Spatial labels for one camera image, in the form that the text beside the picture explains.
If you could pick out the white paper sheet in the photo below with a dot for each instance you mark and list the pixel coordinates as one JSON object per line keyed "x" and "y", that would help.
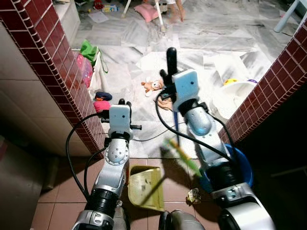
{"x": 98, "y": 17}

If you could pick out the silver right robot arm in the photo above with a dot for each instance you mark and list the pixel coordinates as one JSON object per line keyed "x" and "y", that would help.
{"x": 211, "y": 143}

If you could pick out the crumpled paper rubbish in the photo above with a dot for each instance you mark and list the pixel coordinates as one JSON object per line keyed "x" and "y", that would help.
{"x": 194, "y": 196}

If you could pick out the light blue chair leg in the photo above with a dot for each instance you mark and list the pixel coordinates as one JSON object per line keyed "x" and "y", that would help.
{"x": 288, "y": 17}

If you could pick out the pink bag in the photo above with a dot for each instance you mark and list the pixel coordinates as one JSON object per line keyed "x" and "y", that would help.
{"x": 85, "y": 69}

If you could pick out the person's bare legs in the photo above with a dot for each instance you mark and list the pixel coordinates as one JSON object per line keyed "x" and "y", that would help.
{"x": 177, "y": 9}

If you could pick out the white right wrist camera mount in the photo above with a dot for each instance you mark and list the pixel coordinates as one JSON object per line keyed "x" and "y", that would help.
{"x": 186, "y": 86}

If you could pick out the white cabinet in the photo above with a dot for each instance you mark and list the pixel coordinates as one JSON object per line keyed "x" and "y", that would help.
{"x": 69, "y": 19}

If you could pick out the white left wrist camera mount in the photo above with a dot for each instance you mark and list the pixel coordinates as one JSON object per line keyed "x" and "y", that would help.
{"x": 120, "y": 120}

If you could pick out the white stand leg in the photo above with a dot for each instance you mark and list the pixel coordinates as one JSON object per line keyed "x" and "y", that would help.
{"x": 160, "y": 17}

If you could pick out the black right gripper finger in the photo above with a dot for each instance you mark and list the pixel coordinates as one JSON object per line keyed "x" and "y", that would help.
{"x": 171, "y": 60}

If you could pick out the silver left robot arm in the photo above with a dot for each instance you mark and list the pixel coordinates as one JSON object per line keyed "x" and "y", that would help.
{"x": 109, "y": 175}

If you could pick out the pink pillow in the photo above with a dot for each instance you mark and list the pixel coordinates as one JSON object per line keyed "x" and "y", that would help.
{"x": 146, "y": 12}

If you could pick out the white plastic basin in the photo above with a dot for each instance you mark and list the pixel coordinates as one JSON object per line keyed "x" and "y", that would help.
{"x": 235, "y": 100}

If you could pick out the green bag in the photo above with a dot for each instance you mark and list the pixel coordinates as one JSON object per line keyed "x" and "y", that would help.
{"x": 88, "y": 50}

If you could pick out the blue plastic bowl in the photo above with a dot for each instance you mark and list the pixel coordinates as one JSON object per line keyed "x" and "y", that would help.
{"x": 244, "y": 165}

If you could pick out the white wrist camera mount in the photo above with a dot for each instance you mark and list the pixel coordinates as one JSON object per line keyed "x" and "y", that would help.
{"x": 186, "y": 86}
{"x": 120, "y": 120}

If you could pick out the brown stuffed toy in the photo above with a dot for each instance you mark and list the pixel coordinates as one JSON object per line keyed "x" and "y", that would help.
{"x": 152, "y": 86}

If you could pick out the pink toy with blue hat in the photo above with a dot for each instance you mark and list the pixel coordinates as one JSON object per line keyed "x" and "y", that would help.
{"x": 101, "y": 101}

